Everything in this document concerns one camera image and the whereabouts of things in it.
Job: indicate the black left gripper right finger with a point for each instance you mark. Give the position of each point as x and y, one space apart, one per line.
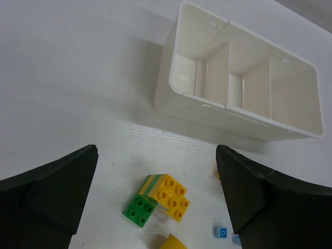
269 209

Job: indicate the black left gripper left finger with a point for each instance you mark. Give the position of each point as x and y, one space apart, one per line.
42 207

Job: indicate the green square lego brick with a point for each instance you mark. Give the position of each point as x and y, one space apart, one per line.
139 209

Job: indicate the yellow striped lego brick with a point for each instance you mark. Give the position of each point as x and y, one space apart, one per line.
167 193

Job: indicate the yellow curved lego brick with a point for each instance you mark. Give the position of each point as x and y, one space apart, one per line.
172 242

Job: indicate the small blue lego piece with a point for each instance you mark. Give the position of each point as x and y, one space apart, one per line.
220 231
236 239

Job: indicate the white divided plastic container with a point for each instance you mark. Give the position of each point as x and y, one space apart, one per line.
220 75

